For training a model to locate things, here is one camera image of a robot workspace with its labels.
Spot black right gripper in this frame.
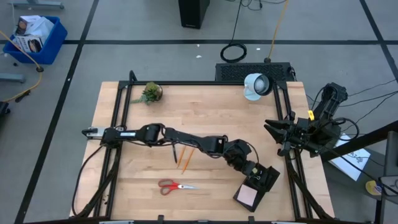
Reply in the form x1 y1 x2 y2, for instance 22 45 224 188
264 118 312 156

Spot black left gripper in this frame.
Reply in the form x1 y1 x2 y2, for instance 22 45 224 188
225 139 259 178

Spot pink sticky note pad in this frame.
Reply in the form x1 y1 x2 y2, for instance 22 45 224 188
236 184 259 207

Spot red-handled scissors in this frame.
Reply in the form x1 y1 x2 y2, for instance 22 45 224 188
157 178 200 197

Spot black desk organizer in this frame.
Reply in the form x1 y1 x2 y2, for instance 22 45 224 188
233 166 281 213

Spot black perforated case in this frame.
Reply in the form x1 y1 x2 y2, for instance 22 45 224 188
215 62 295 82

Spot white printed paper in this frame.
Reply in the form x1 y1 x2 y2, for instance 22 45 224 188
328 133 372 182

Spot black stand beam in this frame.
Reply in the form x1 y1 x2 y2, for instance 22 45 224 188
320 120 398 163

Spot yellow tape roll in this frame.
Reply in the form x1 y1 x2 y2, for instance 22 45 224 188
365 180 383 197

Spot black upright stand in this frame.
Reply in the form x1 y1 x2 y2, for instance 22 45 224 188
374 130 398 224

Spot potted succulent plant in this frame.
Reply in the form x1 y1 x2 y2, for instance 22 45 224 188
130 81 164 106

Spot black computer tower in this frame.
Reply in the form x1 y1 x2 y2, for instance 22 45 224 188
178 0 211 30

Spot blue plastic bin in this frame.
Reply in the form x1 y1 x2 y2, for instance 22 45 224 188
2 15 68 65

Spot white printed carton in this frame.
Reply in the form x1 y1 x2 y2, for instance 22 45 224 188
11 34 44 54
14 14 42 35

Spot grey table foot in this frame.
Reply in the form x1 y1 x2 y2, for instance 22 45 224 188
6 0 65 9
0 73 26 84

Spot black table frame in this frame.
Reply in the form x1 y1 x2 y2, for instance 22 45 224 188
70 70 335 224

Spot black coiled cable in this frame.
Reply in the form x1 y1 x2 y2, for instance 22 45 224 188
220 0 248 64

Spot yellow drop cable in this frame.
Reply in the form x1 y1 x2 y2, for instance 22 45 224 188
264 0 290 64

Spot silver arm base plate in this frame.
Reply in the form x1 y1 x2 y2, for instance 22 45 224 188
82 126 108 140

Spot yellow floor cable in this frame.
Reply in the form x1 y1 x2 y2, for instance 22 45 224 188
0 30 44 103

